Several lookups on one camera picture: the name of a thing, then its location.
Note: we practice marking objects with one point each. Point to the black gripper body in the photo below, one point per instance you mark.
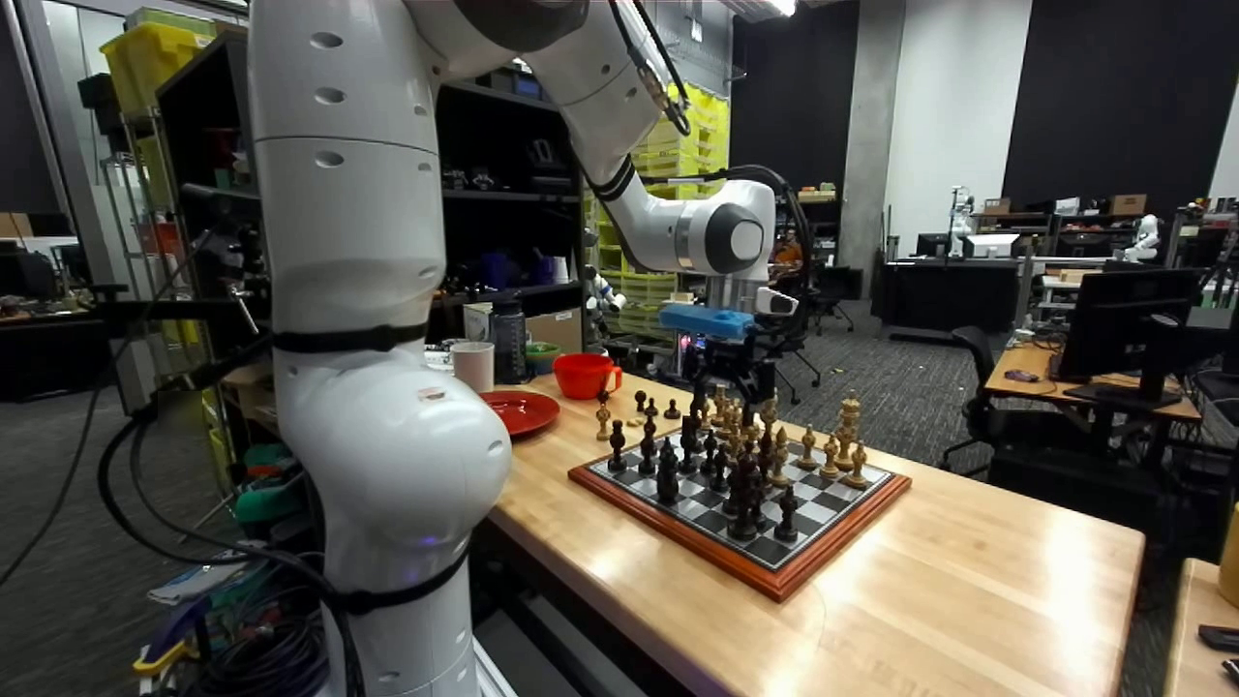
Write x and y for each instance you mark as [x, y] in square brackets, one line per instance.
[735, 360]

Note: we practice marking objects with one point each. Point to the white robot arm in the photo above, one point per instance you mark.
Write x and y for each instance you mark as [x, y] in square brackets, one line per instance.
[374, 259]

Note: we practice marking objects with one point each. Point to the black chess pawn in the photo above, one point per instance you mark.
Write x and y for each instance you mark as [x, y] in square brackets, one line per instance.
[672, 413]
[657, 407]

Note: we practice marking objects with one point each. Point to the tan chess piece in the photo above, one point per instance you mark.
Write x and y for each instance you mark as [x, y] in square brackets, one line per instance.
[806, 446]
[773, 446]
[833, 453]
[855, 468]

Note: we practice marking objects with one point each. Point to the black chess piece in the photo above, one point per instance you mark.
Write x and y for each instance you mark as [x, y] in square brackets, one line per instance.
[706, 457]
[786, 514]
[667, 474]
[649, 451]
[686, 446]
[617, 451]

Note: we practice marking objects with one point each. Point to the tall tan chess king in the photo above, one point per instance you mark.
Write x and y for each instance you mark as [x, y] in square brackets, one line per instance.
[845, 428]

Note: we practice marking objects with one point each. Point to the tan chess pawn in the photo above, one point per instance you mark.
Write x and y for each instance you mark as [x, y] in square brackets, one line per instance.
[600, 419]

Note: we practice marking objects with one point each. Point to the tall black chess king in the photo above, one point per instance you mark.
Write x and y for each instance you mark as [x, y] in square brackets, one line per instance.
[740, 496]

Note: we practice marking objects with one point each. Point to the wood framed chess board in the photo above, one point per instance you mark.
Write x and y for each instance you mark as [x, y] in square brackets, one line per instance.
[827, 517]

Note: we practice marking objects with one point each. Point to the red plate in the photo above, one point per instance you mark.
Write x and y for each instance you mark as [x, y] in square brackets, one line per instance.
[522, 413]

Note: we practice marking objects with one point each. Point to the dark bottle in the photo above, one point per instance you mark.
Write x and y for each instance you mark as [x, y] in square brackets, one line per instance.
[508, 342]

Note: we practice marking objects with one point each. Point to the black cabinet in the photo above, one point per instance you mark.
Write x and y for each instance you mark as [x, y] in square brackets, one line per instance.
[948, 297]

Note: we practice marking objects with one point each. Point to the black office chair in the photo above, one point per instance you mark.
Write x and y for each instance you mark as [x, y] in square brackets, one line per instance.
[987, 390]

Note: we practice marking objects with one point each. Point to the yellow stacked crates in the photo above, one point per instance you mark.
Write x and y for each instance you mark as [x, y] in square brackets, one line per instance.
[690, 142]

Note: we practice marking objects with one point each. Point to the white cup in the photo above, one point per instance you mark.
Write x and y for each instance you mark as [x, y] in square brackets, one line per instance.
[472, 367]

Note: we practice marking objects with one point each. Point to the wooden office desk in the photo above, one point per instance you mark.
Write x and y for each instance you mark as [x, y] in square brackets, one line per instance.
[1027, 375]

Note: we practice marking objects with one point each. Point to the black shelving unit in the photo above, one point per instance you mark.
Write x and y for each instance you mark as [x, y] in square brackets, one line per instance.
[517, 158]

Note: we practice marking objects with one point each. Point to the black computer monitor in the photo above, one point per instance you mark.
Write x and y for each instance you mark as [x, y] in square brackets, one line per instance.
[1125, 324]

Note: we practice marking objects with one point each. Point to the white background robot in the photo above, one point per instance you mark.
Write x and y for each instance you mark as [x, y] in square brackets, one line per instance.
[1144, 237]

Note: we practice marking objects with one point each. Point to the cardboard box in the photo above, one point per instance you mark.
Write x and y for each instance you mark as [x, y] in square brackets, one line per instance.
[1129, 208]

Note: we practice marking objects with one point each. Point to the small dark marker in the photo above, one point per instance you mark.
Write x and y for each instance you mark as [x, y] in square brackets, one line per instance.
[1228, 668]

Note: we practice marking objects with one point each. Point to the yellow storage bin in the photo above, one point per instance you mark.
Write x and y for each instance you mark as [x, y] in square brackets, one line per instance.
[147, 61]

